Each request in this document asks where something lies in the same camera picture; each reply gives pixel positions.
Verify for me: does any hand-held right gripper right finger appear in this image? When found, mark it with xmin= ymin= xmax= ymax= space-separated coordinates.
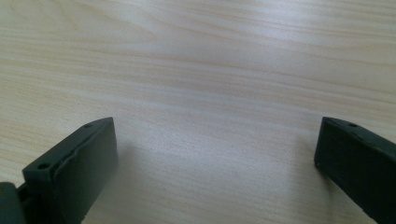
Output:
xmin=313 ymin=117 xmax=396 ymax=224

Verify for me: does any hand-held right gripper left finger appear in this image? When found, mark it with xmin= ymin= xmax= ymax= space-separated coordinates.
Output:
xmin=21 ymin=117 xmax=120 ymax=224

